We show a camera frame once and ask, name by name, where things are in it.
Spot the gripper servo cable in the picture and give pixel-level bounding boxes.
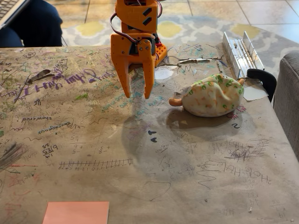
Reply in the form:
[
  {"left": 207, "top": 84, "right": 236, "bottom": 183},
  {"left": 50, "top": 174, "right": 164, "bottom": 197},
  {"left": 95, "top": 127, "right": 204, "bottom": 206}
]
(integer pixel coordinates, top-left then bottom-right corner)
[{"left": 109, "top": 12, "right": 139, "bottom": 44}]

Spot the grey yellow patterned rug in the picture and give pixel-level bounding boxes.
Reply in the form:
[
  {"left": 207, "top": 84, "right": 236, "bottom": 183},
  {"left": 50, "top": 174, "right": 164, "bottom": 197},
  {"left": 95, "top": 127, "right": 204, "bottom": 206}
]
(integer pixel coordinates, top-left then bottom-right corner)
[{"left": 61, "top": 15, "right": 299, "bottom": 77}]

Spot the white dough disc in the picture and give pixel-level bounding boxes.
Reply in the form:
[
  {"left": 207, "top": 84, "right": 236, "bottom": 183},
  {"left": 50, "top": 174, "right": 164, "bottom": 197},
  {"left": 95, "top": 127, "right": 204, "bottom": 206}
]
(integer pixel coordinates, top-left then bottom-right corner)
[{"left": 153, "top": 67, "right": 175, "bottom": 81}]

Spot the grey laptop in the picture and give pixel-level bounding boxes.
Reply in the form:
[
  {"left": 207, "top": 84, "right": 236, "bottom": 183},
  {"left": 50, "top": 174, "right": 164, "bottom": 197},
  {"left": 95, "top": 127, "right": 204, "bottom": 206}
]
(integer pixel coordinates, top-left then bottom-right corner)
[{"left": 0, "top": 0, "right": 30, "bottom": 30}]

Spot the white spotted plush toy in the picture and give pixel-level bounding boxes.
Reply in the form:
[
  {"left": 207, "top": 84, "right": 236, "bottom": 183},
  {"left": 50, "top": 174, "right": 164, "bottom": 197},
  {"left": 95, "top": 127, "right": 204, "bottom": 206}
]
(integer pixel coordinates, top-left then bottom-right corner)
[{"left": 168, "top": 74, "right": 246, "bottom": 118}]

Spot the grey sofa armrest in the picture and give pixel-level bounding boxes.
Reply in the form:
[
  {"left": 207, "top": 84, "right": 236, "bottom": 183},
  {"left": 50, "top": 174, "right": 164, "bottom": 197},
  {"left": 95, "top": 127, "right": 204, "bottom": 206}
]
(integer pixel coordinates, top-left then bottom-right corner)
[{"left": 272, "top": 51, "right": 299, "bottom": 162}]

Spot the pink sticky note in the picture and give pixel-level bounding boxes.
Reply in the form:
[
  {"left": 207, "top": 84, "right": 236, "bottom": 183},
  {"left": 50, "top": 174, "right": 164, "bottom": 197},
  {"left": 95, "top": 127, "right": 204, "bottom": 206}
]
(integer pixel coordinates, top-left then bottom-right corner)
[{"left": 42, "top": 201, "right": 110, "bottom": 224}]

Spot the dark blue trouser leg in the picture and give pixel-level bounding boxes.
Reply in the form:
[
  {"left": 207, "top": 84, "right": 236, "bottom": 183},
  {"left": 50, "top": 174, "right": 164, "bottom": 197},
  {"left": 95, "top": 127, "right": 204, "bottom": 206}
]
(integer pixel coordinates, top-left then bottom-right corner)
[{"left": 0, "top": 0, "right": 63, "bottom": 49}]

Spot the brown scribbled paper cover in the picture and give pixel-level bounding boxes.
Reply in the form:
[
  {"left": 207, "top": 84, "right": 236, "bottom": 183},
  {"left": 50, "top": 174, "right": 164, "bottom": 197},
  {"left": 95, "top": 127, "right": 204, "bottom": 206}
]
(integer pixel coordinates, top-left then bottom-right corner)
[{"left": 0, "top": 43, "right": 299, "bottom": 224}]

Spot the white tape piece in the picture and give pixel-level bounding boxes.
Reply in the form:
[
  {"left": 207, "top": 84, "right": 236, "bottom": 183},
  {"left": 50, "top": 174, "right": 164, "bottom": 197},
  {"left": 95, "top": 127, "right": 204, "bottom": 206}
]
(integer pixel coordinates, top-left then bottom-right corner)
[{"left": 242, "top": 83, "right": 269, "bottom": 101}]

